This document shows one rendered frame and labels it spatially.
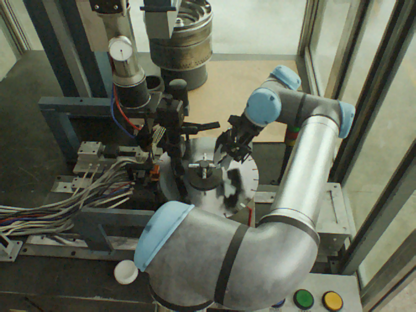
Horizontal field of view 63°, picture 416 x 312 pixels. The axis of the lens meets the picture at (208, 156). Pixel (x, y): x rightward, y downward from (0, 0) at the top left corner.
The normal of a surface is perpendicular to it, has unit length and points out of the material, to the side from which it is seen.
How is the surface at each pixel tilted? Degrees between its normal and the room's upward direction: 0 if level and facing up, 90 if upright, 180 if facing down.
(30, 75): 0
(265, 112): 69
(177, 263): 51
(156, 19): 90
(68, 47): 90
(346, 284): 0
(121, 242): 0
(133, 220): 90
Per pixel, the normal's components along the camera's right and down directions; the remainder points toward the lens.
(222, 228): 0.11, -0.85
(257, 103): -0.38, 0.41
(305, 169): -0.08, -0.72
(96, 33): -0.08, 0.75
